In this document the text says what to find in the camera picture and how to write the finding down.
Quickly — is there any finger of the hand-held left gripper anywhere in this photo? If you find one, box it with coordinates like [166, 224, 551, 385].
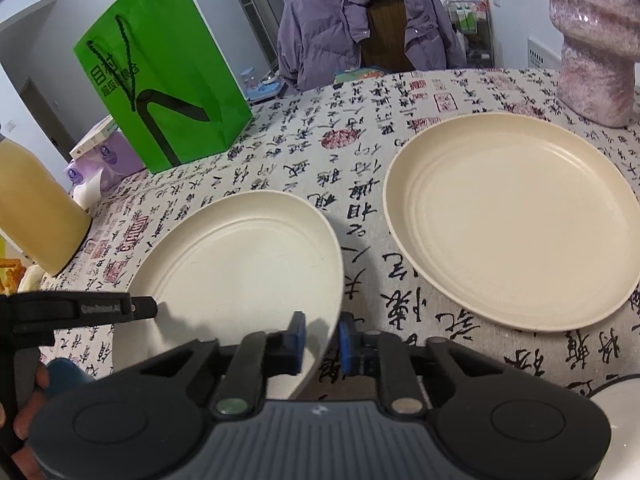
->
[129, 297, 158, 322]

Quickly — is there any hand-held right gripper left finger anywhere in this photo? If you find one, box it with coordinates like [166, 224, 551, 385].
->
[140, 311, 307, 418]

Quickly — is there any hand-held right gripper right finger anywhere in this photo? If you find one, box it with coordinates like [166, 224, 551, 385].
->
[337, 312, 506, 418]

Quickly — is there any blue bowl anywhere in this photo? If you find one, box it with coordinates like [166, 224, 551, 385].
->
[47, 358, 96, 386]

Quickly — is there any cream round plate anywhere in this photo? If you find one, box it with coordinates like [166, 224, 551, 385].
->
[382, 112, 640, 332]
[112, 191, 346, 401]

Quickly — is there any white bowl with black rim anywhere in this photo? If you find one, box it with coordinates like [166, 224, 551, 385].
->
[587, 380, 640, 480]

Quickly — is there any person's left hand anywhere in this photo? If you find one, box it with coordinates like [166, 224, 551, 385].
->
[0, 360, 53, 480]

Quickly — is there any yellow-green snack box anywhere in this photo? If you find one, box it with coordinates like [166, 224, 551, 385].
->
[0, 240, 26, 296]

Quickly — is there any yellow thermos jug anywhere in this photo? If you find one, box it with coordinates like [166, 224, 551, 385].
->
[0, 139, 92, 277]

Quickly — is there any purple tissue pack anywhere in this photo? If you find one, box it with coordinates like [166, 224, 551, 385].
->
[64, 127, 146, 206]

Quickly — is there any white flat box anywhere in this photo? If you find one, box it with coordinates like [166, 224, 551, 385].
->
[69, 114, 117, 158]

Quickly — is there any calligraphy printed tablecloth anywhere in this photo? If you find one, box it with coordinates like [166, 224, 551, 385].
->
[37, 67, 640, 480]

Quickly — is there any green paper bag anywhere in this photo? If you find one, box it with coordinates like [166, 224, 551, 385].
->
[73, 0, 253, 176]

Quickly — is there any wooden chair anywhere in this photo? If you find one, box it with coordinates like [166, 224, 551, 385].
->
[360, 0, 418, 72]

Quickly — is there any purple padded jacket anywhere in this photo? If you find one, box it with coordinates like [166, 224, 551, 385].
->
[276, 0, 466, 92]

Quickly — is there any grey inner doorway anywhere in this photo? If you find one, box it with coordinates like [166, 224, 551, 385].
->
[215, 0, 286, 41]

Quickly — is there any pink textured vase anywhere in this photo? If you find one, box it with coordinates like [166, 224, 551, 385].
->
[545, 0, 640, 128]

